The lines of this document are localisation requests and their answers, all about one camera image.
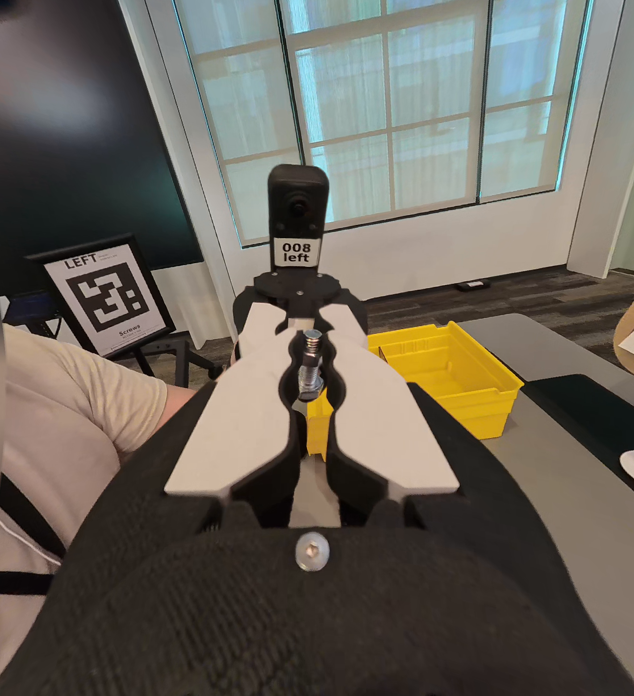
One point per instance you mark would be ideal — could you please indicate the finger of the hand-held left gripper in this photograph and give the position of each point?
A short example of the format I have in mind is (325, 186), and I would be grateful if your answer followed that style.
(344, 323)
(260, 326)

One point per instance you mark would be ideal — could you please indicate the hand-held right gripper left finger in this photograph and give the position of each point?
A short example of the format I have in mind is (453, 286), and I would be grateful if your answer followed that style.
(230, 435)

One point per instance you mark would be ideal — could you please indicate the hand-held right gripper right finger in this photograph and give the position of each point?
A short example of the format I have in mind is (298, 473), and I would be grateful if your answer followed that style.
(393, 435)

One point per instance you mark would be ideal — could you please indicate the steel bolt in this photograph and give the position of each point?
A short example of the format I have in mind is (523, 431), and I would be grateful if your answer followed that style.
(311, 376)

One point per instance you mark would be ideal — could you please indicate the yellow plastic bin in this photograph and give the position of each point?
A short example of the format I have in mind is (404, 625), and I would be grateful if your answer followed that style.
(447, 370)

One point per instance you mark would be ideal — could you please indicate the person's left forearm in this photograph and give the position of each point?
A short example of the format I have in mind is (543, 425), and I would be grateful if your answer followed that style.
(170, 408)

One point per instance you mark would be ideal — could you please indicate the black rolling stand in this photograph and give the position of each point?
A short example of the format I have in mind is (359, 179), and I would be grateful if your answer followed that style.
(173, 343)

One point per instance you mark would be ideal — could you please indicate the black power strip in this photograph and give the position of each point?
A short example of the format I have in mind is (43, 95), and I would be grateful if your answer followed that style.
(472, 285)

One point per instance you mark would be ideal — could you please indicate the framed black-and-white marker sign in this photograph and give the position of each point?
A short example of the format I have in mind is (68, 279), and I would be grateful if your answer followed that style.
(105, 293)

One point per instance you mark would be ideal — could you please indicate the large window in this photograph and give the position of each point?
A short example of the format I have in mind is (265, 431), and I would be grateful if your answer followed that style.
(431, 109)

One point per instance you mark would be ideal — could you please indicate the large dark screen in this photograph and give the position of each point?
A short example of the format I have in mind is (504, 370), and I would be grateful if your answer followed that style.
(105, 163)

